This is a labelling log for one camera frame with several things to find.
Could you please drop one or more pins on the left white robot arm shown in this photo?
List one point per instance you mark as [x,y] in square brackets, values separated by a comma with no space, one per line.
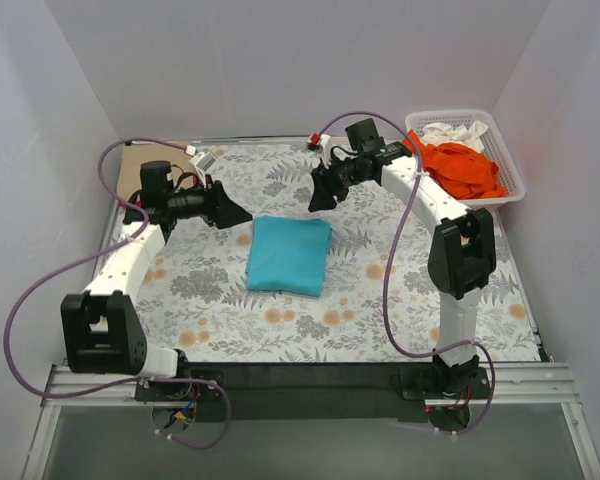
[102,331]

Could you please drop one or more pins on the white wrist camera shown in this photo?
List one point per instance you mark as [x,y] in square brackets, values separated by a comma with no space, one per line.
[201,161]
[321,144]

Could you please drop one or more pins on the turquoise t shirt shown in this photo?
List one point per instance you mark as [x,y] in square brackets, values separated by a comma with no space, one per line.
[288,255]

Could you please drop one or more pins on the orange t shirt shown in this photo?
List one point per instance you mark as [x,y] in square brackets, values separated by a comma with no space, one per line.
[461,171]

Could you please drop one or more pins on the folded tan t shirt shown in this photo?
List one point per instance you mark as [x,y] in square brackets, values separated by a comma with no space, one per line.
[135,155]

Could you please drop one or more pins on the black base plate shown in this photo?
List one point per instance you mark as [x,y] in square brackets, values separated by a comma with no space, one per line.
[317,391]

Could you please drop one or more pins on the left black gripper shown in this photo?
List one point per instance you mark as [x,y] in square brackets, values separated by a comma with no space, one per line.
[216,203]

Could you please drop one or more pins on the white plastic basket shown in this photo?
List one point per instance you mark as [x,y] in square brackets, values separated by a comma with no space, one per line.
[495,150]

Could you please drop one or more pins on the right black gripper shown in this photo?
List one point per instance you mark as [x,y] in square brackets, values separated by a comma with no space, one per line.
[327,176]

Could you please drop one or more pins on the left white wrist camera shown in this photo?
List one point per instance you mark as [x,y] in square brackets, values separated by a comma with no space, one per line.
[201,161]

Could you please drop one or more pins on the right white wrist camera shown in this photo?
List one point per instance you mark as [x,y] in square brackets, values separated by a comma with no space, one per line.
[321,144]

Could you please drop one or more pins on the white t shirt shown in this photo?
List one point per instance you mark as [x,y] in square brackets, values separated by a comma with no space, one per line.
[440,133]

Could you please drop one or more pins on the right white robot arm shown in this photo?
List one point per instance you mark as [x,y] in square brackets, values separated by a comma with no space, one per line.
[461,259]

